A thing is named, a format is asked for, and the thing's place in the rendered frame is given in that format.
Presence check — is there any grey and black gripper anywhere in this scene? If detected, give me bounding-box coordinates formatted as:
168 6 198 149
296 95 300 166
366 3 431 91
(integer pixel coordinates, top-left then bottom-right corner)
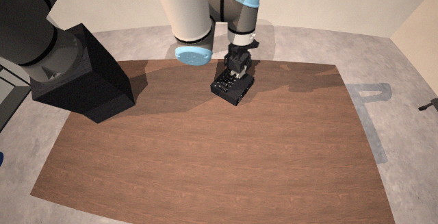
224 43 252 79

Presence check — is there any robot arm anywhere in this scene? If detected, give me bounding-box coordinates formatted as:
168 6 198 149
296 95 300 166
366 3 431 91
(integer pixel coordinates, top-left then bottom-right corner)
0 0 259 84

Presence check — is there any black lighting desk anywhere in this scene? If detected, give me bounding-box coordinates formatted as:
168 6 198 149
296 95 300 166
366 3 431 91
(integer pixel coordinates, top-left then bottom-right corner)
210 68 254 106

